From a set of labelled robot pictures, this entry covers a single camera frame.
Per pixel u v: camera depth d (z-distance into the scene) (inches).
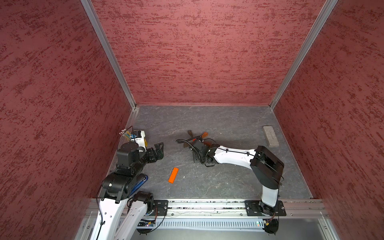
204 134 39.7
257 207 29.1
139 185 31.9
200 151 26.9
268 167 18.5
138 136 22.3
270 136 39.5
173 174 33.6
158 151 23.5
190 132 40.5
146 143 39.3
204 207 29.9
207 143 39.2
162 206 29.0
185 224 30.5
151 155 23.1
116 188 16.8
